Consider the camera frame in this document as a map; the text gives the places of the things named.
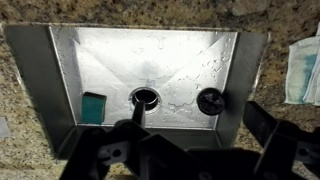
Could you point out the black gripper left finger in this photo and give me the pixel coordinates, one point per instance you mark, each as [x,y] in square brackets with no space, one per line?
[90,156]

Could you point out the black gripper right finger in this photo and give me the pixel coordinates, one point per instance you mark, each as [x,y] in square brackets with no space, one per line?
[283,140]

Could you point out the steel gooseneck tap faucet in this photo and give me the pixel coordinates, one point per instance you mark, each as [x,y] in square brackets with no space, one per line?
[138,115]

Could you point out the teal sponge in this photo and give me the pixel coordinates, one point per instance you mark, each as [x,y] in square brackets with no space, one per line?
[93,109]

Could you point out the white teal folded towel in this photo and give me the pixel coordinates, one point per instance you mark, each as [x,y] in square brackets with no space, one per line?
[301,70]

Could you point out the black sink drain stopper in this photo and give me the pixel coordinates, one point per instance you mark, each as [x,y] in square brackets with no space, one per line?
[210,101]

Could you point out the stainless steel sink basin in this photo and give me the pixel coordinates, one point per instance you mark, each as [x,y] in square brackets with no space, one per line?
[150,66]

